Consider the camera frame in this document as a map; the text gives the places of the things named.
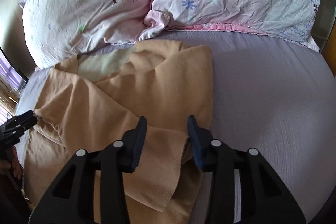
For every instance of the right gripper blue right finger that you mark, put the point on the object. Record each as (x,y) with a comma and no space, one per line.
(201,139)

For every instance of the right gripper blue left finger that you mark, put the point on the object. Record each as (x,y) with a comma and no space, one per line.
(138,135)

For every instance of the tan shirt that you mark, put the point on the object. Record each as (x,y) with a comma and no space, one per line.
(164,81)

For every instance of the person's left hand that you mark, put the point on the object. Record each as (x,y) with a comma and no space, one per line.
(14,163)

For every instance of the black television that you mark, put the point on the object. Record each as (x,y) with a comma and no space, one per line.
(16,79)

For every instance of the grey bed sheet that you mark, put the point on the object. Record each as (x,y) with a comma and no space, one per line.
(278,97)

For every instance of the tree print pillow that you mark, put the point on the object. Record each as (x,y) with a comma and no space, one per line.
(58,29)

